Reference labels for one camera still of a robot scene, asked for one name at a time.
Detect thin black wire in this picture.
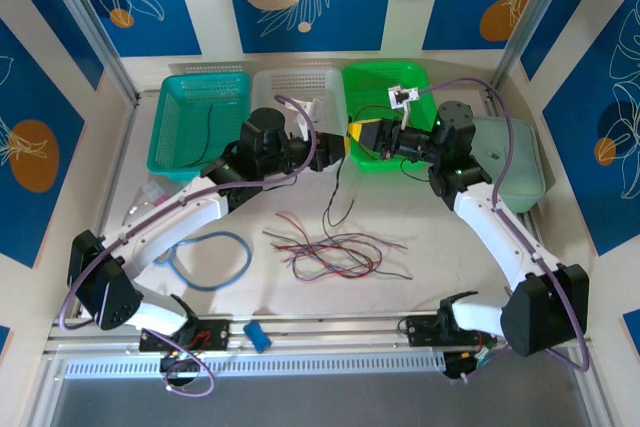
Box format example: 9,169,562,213
322,159,359,228
182,103,214,168

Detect thin blue wire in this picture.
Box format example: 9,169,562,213
283,232,409,281
283,234,376,281

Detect green plastic basket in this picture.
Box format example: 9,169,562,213
341,60,439,173

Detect white plastic basket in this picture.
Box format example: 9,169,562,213
249,66,351,151

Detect pale green lidded box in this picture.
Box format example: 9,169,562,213
469,116,546,213

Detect teal plastic basket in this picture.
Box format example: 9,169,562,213
146,71,253,183

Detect clear safety glasses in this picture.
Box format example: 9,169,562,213
122,199,166,229

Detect small blue block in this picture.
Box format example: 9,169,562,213
243,319,273,352

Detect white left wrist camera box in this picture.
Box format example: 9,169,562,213
292,98,326,141

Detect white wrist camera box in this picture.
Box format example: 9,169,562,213
387,84,421,131
292,98,326,141

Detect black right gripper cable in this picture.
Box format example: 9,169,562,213
399,159,436,183

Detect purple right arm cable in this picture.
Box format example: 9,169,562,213
419,77,591,373

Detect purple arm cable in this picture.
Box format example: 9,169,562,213
419,77,591,373
58,93,321,398

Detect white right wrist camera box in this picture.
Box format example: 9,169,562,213
387,84,421,131

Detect thick light blue cable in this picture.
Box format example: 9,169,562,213
154,230,254,292

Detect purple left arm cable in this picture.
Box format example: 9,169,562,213
58,93,321,398

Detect aluminium corner post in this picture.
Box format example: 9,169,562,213
34,0,141,106
492,0,576,93

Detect aluminium frame rail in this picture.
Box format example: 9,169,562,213
47,313,594,356

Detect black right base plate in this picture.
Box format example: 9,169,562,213
399,314,484,348

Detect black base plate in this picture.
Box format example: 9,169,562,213
138,319,232,353
399,314,484,348

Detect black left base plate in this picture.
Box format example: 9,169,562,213
138,319,232,353

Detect slotted grey cable duct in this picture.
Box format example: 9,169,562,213
63,352,447,381

